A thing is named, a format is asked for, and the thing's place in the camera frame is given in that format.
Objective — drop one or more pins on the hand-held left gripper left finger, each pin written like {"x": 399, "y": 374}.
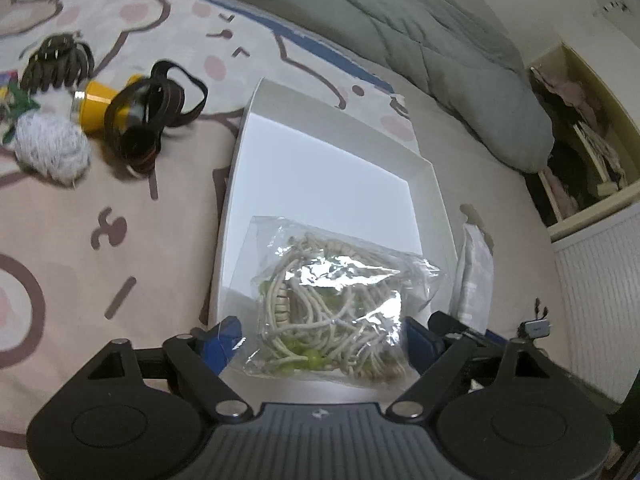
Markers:
{"x": 225, "y": 337}

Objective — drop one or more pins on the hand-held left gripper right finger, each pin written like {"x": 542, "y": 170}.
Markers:
{"x": 417, "y": 341}

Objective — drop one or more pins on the white packet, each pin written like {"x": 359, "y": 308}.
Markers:
{"x": 472, "y": 275}

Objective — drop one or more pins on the white cardboard box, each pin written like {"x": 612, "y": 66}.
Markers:
{"x": 325, "y": 175}

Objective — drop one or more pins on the white lace ribbon roll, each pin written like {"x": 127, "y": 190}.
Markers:
{"x": 50, "y": 147}

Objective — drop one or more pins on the green clothes peg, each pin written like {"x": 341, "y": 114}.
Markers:
{"x": 24, "y": 102}
{"x": 6, "y": 132}

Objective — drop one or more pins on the brown hair claw clip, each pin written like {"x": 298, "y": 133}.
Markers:
{"x": 55, "y": 65}

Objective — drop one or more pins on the colourful patterned small box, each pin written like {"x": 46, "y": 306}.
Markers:
{"x": 5, "y": 79}

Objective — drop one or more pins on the grey usb hub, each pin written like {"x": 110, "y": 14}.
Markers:
{"x": 537, "y": 329}

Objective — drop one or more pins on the black usb plug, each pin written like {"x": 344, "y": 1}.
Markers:
{"x": 544, "y": 311}
{"x": 536, "y": 306}

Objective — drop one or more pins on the bear printed blanket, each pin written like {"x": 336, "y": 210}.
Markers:
{"x": 150, "y": 235}

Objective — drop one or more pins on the beige bed sheet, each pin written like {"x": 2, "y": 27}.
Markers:
{"x": 505, "y": 240}

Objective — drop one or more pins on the pink folded cloth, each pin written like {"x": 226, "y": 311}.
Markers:
{"x": 559, "y": 195}

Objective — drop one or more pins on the cream shelf unit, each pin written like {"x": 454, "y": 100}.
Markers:
{"x": 590, "y": 220}

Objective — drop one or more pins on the black clothing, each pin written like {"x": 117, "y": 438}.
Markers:
{"x": 565, "y": 160}

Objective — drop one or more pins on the beige folded clothes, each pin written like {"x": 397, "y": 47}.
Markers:
{"x": 605, "y": 150}

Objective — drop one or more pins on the pink clothes pile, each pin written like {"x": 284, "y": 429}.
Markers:
{"x": 570, "y": 91}

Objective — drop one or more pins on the grey duvet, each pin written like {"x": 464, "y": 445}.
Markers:
{"x": 400, "y": 25}

